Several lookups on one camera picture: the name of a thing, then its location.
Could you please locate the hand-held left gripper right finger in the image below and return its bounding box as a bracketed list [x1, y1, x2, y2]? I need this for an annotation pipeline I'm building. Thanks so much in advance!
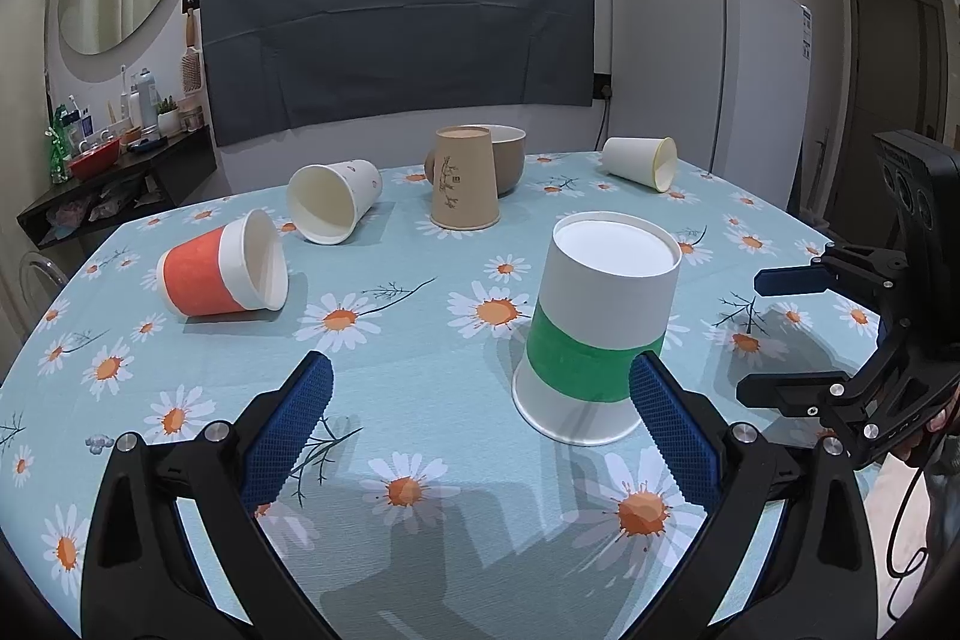
[628, 351, 878, 640]

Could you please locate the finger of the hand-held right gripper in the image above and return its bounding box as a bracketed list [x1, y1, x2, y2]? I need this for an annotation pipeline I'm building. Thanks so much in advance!
[736, 368, 865, 420]
[754, 241, 912, 313]

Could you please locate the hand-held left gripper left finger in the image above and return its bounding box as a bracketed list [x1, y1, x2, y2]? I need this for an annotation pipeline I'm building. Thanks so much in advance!
[81, 351, 342, 640]

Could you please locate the green banded white paper cup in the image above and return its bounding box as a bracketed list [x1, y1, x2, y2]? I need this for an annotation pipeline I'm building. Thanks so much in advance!
[511, 211, 683, 447]

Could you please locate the orange banded white paper cup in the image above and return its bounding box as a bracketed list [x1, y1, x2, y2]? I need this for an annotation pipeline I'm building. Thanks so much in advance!
[156, 209, 290, 319]

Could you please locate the plain white paper cup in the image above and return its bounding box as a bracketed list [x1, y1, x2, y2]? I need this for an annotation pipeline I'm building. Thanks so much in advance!
[602, 136, 678, 193]

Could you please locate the white paper cup small print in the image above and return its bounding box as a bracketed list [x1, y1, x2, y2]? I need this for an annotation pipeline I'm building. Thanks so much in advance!
[287, 159, 384, 247]

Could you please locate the brown paper cup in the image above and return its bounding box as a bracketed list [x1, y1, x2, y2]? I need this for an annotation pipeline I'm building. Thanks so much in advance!
[429, 126, 501, 231]

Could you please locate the person's right hand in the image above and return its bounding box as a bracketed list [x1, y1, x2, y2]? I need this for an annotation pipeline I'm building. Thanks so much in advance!
[895, 410, 959, 462]

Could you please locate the brown door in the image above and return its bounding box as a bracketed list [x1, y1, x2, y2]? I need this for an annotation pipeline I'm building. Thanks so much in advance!
[836, 0, 947, 229]

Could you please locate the blue daisy print tablecloth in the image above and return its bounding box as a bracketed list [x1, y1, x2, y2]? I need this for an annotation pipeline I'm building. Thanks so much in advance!
[0, 149, 931, 640]

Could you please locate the white refrigerator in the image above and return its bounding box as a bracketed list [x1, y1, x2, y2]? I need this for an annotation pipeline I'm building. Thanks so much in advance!
[609, 0, 813, 214]

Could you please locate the clear plastic chair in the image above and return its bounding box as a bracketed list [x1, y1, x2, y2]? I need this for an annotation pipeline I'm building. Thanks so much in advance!
[16, 250, 65, 327]

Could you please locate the brown ceramic bowl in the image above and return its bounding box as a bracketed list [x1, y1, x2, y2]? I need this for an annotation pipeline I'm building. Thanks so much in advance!
[424, 124, 528, 197]

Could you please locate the red bowl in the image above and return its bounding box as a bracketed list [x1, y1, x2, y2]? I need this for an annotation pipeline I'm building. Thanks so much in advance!
[67, 139, 121, 180]

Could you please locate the green bottle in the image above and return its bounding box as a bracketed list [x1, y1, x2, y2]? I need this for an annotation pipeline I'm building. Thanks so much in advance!
[46, 122, 70, 185]

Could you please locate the white toiletry bottle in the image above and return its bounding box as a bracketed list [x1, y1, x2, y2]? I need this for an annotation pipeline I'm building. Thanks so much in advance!
[127, 70, 158, 131]

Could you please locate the wooden hairbrush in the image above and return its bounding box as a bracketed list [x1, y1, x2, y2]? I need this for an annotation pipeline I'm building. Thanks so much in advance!
[181, 8, 205, 95]

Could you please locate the dark grey cloth cover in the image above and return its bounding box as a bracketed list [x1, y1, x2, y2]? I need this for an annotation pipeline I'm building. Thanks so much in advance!
[199, 0, 597, 148]

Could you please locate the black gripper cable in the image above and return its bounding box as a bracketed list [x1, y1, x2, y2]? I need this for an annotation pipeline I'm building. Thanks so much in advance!
[887, 458, 932, 600]

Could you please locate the wall socket with plug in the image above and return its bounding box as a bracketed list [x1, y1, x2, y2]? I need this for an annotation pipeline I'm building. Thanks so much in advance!
[592, 74, 614, 150]

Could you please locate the black wall shelf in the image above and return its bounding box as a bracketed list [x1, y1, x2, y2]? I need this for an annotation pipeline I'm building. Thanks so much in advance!
[16, 122, 218, 247]

